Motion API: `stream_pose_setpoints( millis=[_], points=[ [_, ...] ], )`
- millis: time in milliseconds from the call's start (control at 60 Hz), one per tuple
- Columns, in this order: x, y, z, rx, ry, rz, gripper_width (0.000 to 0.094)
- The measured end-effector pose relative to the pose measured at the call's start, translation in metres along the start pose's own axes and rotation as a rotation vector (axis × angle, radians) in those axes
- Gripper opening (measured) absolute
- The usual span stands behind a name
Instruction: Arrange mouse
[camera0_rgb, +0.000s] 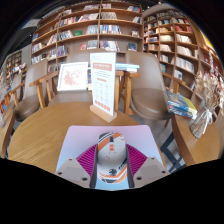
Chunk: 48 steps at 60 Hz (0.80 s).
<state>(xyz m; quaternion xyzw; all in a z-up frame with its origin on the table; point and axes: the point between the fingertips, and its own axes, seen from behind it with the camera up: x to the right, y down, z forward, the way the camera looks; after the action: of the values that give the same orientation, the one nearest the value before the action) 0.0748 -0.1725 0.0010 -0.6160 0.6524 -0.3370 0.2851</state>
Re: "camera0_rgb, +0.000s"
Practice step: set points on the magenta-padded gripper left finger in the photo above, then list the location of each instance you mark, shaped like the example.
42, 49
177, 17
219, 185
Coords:
78, 168

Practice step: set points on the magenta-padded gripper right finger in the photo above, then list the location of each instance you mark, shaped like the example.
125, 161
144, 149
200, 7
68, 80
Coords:
146, 168

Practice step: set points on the white and orange computer mouse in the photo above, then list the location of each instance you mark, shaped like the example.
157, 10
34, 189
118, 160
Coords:
111, 156

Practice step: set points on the pink-blue gradient mouse pad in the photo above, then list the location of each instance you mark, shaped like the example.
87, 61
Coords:
80, 140

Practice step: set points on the glass vase with dried flowers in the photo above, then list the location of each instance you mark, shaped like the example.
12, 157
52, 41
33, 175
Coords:
201, 123

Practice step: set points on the stack of colourful books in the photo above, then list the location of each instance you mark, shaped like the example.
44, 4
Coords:
181, 105

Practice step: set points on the white sign on wooden base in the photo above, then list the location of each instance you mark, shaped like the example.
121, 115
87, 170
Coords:
103, 83

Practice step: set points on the dark cover book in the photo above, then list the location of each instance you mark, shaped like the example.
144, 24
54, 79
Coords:
89, 78

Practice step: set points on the white framed floral picture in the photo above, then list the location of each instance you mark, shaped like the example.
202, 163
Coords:
72, 76

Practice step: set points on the stack of light blue books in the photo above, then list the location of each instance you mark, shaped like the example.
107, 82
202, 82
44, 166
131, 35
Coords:
127, 67

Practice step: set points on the distant wooden bookshelf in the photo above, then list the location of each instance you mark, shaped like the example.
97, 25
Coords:
15, 65

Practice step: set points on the curved wooden bookshelf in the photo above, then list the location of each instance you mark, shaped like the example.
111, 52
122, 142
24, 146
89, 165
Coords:
180, 43

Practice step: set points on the white ceiling panel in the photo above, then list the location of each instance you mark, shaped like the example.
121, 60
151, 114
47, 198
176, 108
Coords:
30, 23

